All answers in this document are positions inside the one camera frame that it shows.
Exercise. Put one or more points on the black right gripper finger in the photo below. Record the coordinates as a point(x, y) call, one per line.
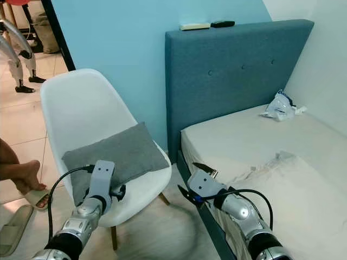
point(186, 194)
point(205, 167)

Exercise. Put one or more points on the grey fabric pillow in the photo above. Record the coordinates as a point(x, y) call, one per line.
point(124, 151)

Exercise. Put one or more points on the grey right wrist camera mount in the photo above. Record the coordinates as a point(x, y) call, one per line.
point(207, 185)

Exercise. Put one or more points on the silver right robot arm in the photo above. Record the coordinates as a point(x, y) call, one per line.
point(244, 211)

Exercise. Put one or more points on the black remote control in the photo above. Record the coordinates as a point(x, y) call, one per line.
point(222, 24)

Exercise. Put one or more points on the blue fabric headboard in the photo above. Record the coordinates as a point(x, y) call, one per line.
point(233, 65)

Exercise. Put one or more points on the white bed mattress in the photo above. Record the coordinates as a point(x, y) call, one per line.
point(249, 135)

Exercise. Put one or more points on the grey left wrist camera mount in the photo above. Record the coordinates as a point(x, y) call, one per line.
point(102, 179)

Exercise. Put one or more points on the brown sack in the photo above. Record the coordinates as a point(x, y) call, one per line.
point(46, 32)

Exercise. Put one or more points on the dark blue bed frame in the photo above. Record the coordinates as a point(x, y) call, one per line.
point(200, 227)

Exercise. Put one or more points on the black door frame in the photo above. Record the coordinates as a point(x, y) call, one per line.
point(57, 32)

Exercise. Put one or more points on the beige slide sandal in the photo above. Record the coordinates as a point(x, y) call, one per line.
point(40, 200)
point(15, 233)

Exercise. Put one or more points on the red round object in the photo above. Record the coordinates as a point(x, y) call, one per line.
point(17, 2)

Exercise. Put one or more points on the white blue plastic bag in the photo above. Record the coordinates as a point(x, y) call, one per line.
point(282, 107)

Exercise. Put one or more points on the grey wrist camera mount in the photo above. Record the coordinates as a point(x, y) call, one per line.
point(102, 179)
point(207, 185)

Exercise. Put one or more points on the person in black shorts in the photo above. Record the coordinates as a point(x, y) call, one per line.
point(21, 173)

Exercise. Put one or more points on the cream remote control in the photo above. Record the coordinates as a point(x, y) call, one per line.
point(195, 26)

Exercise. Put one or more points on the white plastic chair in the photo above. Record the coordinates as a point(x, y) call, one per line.
point(81, 103)

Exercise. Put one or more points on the silver humanoid robot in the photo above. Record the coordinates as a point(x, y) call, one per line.
point(13, 54)

